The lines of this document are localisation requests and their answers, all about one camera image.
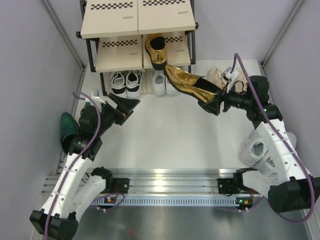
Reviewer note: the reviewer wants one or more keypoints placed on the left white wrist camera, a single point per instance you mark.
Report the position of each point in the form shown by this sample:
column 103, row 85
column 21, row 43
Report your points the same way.
column 95, row 96

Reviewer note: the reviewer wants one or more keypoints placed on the white chunky sneaker left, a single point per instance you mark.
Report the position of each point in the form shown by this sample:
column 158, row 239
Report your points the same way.
column 253, row 150

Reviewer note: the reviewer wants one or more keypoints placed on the beige black-framed shoe shelf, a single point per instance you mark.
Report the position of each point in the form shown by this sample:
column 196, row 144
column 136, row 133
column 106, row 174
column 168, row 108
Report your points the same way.
column 117, row 32

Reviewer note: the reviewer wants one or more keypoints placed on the white chunky sneaker right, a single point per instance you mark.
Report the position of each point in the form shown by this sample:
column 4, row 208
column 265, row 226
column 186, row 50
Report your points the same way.
column 291, row 138

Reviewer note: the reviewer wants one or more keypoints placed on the white sneaker one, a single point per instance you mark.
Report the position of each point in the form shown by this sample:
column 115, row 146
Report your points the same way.
column 158, row 82
column 169, row 89

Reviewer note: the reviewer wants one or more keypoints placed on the black white sneaker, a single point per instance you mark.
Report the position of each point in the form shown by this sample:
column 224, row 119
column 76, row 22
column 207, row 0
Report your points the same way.
column 133, row 83
column 118, row 83

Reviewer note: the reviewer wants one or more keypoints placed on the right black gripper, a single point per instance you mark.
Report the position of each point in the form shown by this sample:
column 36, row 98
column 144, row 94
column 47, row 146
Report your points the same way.
column 224, row 97

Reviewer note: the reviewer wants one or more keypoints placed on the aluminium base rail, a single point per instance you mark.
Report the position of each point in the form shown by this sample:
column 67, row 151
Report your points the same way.
column 173, row 182

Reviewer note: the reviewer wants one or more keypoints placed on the perforated grey cable duct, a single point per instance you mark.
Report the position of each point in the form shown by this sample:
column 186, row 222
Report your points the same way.
column 174, row 201

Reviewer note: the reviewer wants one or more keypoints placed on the beige sneaker right one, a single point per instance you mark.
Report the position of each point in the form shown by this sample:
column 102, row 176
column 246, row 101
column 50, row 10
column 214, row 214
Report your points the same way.
column 241, row 82

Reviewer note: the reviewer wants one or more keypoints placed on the beige sneaker one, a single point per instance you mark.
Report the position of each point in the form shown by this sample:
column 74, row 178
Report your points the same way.
column 215, row 76
column 241, row 82

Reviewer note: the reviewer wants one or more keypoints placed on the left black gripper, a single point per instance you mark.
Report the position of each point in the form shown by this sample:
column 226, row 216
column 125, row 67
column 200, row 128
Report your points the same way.
column 123, row 111

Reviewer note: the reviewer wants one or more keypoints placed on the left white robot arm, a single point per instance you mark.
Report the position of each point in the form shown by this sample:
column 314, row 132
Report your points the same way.
column 60, row 215

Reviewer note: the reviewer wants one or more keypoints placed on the gold loafer one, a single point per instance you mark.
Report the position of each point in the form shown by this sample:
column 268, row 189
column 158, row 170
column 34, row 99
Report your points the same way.
column 208, row 95
column 155, row 47

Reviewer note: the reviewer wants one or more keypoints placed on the white chunky sneaker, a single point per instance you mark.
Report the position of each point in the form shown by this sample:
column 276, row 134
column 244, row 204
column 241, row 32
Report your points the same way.
column 253, row 150
column 291, row 138

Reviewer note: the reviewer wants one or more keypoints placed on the left green pointed shoe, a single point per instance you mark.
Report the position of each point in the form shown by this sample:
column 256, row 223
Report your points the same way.
column 69, row 128

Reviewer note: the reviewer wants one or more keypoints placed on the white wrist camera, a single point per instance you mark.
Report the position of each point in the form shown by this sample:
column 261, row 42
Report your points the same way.
column 95, row 96
column 230, row 76

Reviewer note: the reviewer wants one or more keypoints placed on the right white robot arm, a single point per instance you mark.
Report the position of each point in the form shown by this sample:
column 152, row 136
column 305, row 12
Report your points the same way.
column 291, row 187

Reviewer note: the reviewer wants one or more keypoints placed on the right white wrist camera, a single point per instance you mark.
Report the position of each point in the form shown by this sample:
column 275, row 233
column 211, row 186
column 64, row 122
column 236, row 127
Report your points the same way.
column 230, row 76

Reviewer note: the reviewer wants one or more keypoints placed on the beige sneaker left one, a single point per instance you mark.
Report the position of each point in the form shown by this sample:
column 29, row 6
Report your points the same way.
column 215, row 76

